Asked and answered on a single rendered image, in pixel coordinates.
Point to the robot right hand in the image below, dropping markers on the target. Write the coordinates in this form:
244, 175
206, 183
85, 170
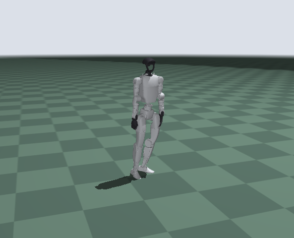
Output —
134, 123

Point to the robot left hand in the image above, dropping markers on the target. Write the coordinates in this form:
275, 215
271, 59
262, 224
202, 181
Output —
161, 117

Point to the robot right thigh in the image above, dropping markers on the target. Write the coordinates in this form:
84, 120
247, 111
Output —
140, 131

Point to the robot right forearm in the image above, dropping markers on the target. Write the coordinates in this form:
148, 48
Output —
135, 107

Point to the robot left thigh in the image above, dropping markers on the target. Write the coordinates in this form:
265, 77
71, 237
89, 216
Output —
155, 129

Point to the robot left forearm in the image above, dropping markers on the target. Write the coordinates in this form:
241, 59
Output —
161, 105

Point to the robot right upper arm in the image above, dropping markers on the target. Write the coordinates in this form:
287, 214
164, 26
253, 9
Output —
136, 87

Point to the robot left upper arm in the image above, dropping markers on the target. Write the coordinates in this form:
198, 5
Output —
160, 88

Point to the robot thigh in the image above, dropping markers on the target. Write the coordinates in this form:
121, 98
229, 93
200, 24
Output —
155, 129
140, 131

